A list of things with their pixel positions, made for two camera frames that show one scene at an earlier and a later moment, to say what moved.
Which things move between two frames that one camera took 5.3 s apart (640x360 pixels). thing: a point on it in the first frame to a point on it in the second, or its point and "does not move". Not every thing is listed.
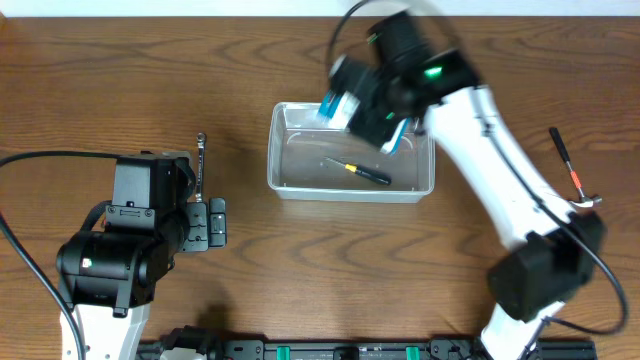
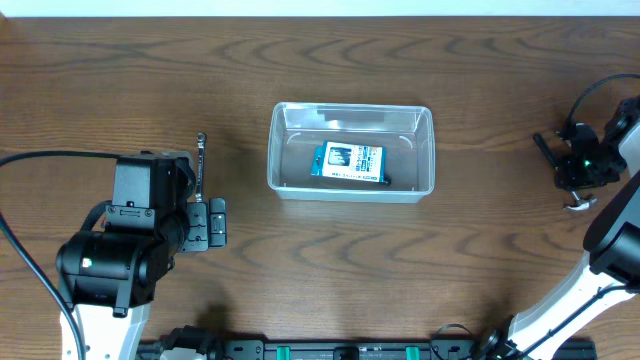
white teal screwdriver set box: (337, 109) to (350, 160)
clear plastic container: (310, 161) does not move
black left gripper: (198, 226) does not move
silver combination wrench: (200, 139) does not move
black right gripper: (370, 128) to (570, 163)
